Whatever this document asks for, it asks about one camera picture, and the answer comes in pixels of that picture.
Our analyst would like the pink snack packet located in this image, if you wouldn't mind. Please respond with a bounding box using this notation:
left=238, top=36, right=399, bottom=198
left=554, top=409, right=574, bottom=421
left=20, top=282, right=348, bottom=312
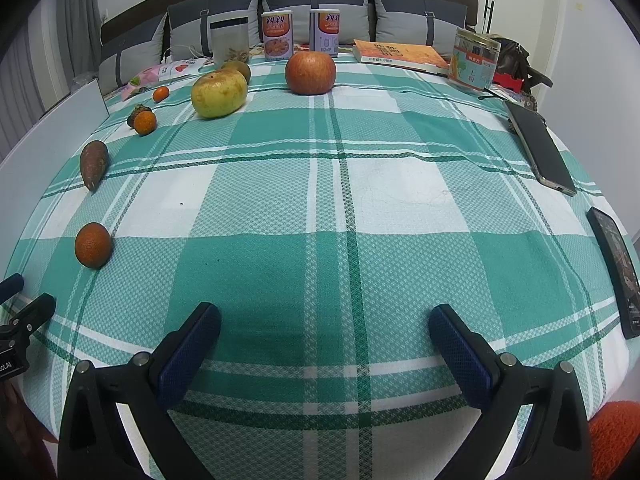
left=120, top=65, right=171, bottom=101

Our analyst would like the black bag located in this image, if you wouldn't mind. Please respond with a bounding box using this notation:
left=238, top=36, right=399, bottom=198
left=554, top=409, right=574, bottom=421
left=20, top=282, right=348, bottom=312
left=492, top=37, right=554, bottom=107

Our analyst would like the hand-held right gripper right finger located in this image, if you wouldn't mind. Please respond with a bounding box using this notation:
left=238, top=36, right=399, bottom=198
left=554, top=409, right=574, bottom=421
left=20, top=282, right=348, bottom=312
left=428, top=302, right=593, bottom=480

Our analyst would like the orange tangerine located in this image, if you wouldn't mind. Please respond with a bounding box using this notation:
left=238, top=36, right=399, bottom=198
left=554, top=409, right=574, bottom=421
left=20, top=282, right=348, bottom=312
left=133, top=111, right=158, bottom=136

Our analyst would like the purple label can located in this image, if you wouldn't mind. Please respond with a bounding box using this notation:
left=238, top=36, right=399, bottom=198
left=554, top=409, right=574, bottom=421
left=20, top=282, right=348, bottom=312
left=308, top=7, right=341, bottom=57

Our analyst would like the white cable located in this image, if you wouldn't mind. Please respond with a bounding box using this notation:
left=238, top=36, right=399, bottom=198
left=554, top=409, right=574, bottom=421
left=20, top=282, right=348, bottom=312
left=161, top=43, right=213, bottom=62

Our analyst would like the large orange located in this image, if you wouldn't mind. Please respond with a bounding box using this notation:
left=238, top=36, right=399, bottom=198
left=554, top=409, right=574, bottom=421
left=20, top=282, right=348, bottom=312
left=74, top=222, right=113, bottom=269

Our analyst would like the large yellow-green pear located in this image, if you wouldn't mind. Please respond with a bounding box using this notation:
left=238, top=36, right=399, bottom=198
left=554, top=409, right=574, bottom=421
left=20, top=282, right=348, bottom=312
left=190, top=71, right=249, bottom=120

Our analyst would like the orange book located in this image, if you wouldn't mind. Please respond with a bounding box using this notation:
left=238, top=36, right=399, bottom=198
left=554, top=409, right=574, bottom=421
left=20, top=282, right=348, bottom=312
left=351, top=38, right=451, bottom=79

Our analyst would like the red apple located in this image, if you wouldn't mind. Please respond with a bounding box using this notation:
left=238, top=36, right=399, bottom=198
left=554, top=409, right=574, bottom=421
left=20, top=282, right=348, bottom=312
left=285, top=50, right=337, bottom=96

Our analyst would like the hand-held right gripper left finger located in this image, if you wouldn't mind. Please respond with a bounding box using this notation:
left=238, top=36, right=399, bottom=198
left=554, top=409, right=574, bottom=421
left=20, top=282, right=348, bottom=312
left=57, top=301, right=222, bottom=480

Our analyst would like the orange fleece cloth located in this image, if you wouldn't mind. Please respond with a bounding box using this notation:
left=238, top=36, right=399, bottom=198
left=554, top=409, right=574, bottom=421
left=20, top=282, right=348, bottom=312
left=587, top=399, right=640, bottom=480

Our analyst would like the clear jar with label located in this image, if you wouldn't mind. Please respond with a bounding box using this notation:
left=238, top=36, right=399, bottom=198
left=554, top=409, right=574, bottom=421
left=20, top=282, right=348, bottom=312
left=448, top=27, right=502, bottom=92

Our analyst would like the white red snack packet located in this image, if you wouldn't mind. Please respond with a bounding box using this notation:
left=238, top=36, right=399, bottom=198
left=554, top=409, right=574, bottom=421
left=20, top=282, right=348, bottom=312
left=159, top=57, right=211, bottom=81

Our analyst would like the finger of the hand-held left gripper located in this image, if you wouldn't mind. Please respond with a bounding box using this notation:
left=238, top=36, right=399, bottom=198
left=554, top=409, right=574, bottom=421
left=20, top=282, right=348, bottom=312
left=0, top=272, right=25, bottom=307
left=0, top=292, right=57, bottom=347

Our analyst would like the grey curtain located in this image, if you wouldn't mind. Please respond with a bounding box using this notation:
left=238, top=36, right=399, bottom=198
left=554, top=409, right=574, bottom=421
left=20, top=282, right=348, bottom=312
left=0, top=0, right=103, bottom=128

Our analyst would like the green plaid cloth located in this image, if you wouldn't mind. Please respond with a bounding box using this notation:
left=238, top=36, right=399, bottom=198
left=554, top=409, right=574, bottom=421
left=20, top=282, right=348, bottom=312
left=9, top=54, right=632, bottom=480

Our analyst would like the large black smartphone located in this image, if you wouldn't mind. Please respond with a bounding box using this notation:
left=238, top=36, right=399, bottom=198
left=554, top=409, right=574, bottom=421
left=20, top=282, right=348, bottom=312
left=502, top=100, right=579, bottom=197

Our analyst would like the black smartphone with case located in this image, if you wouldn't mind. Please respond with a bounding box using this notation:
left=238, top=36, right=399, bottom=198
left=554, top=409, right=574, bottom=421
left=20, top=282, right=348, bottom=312
left=585, top=206, right=640, bottom=340

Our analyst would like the reddish sweet potato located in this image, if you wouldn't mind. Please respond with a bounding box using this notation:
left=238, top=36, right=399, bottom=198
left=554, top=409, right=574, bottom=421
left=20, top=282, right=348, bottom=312
left=79, top=140, right=110, bottom=193

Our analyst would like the brown pear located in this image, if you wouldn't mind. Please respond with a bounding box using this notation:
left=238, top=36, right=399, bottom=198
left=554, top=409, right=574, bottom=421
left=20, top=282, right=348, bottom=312
left=220, top=60, right=251, bottom=84

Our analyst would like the orange label can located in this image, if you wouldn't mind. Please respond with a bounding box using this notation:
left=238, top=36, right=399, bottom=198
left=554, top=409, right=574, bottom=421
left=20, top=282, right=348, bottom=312
left=261, top=10, right=295, bottom=62

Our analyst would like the red box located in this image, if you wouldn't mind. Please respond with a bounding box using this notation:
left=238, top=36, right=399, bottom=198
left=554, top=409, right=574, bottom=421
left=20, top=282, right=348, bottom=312
left=492, top=72, right=526, bottom=94

